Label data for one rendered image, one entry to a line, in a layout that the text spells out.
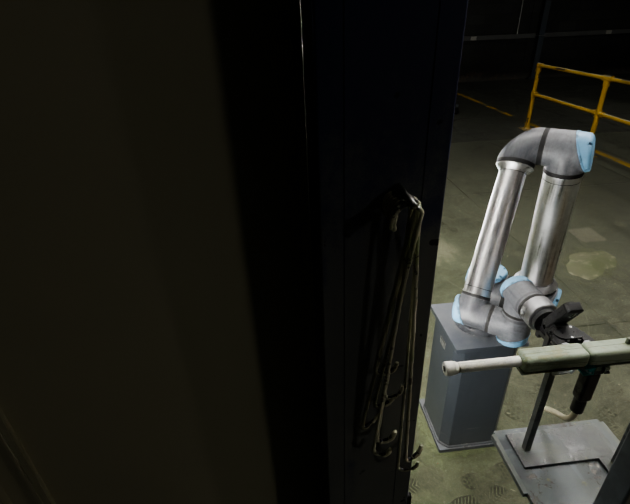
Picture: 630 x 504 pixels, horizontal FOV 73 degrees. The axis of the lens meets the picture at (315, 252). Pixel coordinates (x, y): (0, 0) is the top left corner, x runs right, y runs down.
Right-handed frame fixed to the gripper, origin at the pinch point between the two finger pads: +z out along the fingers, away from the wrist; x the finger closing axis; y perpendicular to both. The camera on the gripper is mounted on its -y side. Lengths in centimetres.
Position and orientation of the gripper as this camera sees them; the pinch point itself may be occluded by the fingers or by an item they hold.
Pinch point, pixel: (595, 365)
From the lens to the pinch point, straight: 121.5
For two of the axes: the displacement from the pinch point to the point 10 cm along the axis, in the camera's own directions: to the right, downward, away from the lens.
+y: 0.4, 8.7, 4.9
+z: 1.1, 4.9, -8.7
